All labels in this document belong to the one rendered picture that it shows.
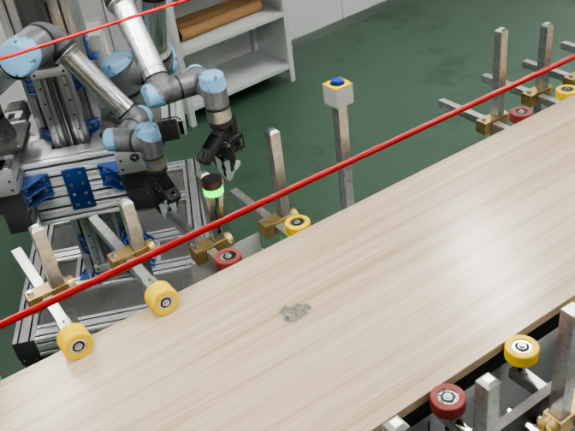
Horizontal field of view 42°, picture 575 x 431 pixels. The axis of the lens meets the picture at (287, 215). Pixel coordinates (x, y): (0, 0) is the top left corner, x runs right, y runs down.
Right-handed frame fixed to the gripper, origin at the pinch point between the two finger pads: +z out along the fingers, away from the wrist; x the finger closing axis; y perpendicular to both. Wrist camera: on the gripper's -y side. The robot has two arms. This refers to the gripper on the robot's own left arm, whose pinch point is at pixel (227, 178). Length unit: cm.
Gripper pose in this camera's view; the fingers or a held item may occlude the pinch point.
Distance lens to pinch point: 236.2
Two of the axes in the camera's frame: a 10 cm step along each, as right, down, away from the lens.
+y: 5.8, -5.3, 6.2
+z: 1.3, 8.1, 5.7
